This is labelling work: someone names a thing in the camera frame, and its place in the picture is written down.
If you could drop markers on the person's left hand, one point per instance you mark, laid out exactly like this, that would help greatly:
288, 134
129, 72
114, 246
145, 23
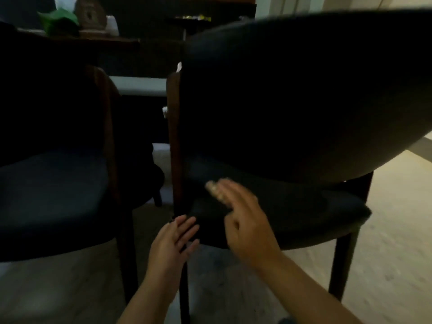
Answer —
167, 253

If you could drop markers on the person's right hand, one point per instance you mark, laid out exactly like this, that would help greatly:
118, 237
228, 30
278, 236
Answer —
248, 229

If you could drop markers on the person's right thumb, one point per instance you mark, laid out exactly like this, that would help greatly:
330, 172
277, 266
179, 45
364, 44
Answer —
233, 225

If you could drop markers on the person's left fingers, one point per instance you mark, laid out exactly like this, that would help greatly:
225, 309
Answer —
186, 232

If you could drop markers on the person's left forearm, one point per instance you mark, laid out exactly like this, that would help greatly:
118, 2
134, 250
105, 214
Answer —
152, 303

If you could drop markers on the person's right forearm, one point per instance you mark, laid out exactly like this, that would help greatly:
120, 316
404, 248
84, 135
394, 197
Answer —
303, 293

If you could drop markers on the dark upholstered wooden chair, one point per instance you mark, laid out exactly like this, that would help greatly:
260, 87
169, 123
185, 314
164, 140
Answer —
287, 97
50, 185

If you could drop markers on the white bench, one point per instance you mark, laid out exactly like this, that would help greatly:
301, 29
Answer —
138, 86

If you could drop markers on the dark round side table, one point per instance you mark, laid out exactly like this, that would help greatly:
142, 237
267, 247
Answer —
192, 25

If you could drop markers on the dark wooden table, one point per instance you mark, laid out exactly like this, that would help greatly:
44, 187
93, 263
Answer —
111, 42

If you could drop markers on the yellow packets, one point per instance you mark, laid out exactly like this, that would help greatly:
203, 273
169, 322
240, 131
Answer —
197, 17

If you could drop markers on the white cup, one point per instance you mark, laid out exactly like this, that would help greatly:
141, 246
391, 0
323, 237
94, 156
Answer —
112, 25

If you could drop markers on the light curtain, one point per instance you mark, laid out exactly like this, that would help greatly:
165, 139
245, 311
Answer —
290, 6

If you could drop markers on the brown wooden ornament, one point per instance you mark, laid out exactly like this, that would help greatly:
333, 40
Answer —
90, 16

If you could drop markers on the green plastic bag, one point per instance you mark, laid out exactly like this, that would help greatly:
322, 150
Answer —
59, 20

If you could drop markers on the white tissue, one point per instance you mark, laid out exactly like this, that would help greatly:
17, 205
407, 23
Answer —
64, 3

